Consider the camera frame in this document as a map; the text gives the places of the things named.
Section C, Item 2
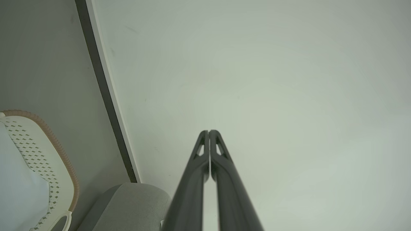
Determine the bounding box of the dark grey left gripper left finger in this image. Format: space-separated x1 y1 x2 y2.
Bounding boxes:
162 130 210 231

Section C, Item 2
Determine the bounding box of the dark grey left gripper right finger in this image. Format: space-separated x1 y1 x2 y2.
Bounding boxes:
209 130 264 231

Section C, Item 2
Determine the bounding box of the white plastic laundry basket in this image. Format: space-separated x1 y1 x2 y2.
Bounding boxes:
0 110 80 231

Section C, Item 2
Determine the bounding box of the grey fabric sofa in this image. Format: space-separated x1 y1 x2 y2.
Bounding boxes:
76 182 172 231

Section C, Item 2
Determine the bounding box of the white and black skirting board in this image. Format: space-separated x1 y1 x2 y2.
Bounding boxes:
75 0 141 184

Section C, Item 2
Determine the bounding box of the white garment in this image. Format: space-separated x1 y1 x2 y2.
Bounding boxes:
0 122 50 231

